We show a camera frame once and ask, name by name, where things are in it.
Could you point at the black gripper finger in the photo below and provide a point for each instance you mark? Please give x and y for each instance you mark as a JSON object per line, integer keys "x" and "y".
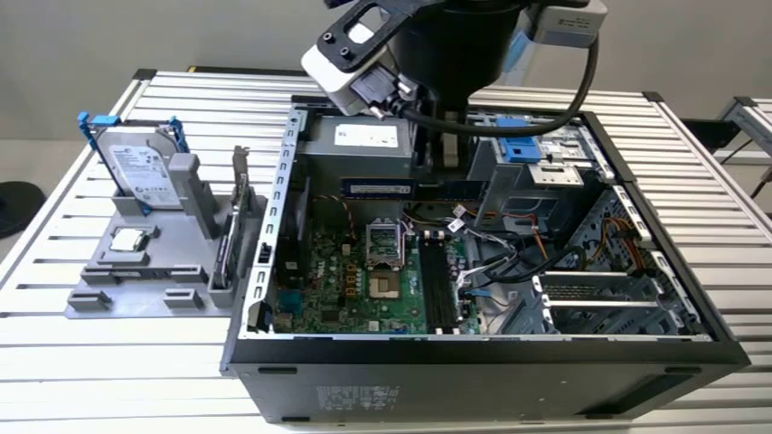
{"x": 428, "y": 144}

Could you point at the blue RAM stick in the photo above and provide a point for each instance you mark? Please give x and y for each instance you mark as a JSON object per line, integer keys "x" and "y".
{"x": 376, "y": 187}

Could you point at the black RAM slot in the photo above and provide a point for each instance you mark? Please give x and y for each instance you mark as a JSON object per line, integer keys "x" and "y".
{"x": 450, "y": 285}
{"x": 428, "y": 285}
{"x": 442, "y": 285}
{"x": 434, "y": 285}

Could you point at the grey power supply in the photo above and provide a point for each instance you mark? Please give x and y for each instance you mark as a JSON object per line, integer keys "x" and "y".
{"x": 356, "y": 163}

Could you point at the blue plastic cage latch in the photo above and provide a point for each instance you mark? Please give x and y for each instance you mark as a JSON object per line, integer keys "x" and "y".
{"x": 518, "y": 147}

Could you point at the CPU socket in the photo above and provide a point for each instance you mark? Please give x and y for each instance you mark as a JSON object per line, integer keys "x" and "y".
{"x": 384, "y": 285}

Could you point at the green motherboard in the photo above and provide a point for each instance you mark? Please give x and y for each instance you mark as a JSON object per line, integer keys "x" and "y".
{"x": 392, "y": 312}

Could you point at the graphics card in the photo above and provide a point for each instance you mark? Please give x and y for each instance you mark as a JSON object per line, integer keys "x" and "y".
{"x": 224, "y": 253}

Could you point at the blue expansion slot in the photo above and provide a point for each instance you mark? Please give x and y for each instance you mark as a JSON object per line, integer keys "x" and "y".
{"x": 290, "y": 302}

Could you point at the grey metal disk bay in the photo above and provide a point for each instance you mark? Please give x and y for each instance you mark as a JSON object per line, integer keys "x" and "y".
{"x": 602, "y": 289}

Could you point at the grey parts rack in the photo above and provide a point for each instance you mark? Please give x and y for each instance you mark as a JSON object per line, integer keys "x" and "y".
{"x": 180, "y": 244}

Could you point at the black box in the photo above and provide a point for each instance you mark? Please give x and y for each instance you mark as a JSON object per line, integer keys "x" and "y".
{"x": 712, "y": 133}

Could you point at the hard disk in blue carrier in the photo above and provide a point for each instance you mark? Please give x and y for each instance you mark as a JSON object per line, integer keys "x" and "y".
{"x": 138, "y": 167}

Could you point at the metal slat side table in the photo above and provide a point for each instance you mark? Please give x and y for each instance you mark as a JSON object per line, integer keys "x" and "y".
{"x": 750, "y": 117}

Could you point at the black PC case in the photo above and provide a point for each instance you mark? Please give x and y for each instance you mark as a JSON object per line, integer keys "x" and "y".
{"x": 421, "y": 389}

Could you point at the silver CPU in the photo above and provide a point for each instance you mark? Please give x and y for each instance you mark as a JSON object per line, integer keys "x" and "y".
{"x": 128, "y": 239}

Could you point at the black round base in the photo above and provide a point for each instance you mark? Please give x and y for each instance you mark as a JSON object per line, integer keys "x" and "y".
{"x": 17, "y": 208}

